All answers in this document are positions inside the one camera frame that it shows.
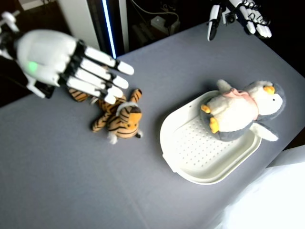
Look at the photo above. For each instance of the plush tiger toy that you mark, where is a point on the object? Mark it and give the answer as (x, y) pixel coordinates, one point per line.
(124, 124)

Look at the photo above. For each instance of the grey white penguin plush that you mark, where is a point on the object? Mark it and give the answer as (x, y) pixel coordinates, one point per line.
(238, 112)

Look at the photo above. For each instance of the white perforated plastic tray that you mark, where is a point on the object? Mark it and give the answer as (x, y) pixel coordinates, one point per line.
(202, 155)

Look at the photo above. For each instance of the white cabinet with blue light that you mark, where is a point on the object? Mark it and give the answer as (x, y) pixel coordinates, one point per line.
(78, 19)

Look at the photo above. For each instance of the white power adapter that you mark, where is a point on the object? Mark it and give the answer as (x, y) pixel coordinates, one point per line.
(162, 23)

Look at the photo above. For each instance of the grey table cloth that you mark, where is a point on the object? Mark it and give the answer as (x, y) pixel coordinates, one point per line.
(71, 179)

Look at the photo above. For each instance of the white backdrop sheet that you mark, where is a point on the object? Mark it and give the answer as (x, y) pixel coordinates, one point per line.
(274, 202)

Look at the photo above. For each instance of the small grey wrist camera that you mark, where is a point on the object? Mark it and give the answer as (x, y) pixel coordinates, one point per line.
(230, 17)

